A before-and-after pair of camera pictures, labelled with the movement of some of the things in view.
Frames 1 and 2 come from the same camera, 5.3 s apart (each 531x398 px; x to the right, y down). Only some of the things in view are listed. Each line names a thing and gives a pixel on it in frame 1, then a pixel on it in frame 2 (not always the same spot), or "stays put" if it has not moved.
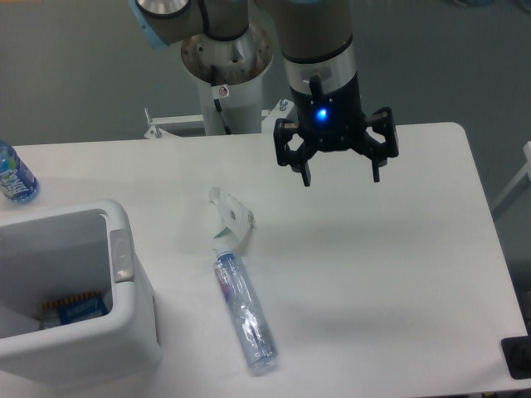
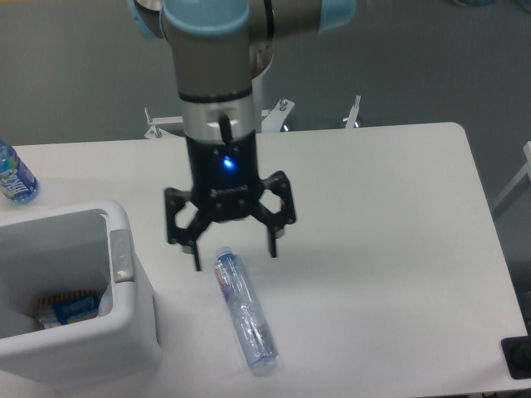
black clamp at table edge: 517,353 stays put
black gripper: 334,121 to 225,181
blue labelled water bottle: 17,181 stays put
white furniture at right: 525,170 stays put
